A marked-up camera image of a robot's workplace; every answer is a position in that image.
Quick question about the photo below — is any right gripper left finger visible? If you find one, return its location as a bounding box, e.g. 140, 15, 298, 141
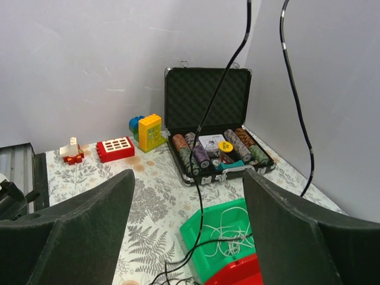
1, 169, 135, 284

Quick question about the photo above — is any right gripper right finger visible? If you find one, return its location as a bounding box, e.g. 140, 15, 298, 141
243, 170, 379, 284

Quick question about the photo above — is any white wire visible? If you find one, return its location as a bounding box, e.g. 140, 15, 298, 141
200, 206, 256, 259

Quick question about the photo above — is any dark thin wire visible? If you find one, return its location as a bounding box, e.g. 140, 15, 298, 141
278, 0, 315, 198
151, 0, 253, 285

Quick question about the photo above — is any red plastic bin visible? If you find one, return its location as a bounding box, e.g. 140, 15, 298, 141
205, 254, 264, 285

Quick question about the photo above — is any green plastic bin left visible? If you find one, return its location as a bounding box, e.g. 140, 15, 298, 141
180, 198, 256, 284

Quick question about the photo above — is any small white red toy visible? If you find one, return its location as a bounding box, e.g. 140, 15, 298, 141
59, 137, 84, 165

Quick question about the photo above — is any red white toy brick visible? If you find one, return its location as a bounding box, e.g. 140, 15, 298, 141
96, 137, 135, 163

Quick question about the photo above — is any black poker chip case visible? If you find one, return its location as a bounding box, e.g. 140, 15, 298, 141
164, 67, 277, 186

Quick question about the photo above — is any yellow poker dealer chip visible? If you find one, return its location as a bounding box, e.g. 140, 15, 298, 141
218, 141, 233, 153

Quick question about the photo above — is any green toy brick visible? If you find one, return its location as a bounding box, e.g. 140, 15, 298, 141
132, 128, 139, 142

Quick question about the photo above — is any blue toy brick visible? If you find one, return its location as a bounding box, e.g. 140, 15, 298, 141
128, 116, 145, 132

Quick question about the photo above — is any yellow toy brick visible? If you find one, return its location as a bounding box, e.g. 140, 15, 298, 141
138, 114, 166, 153

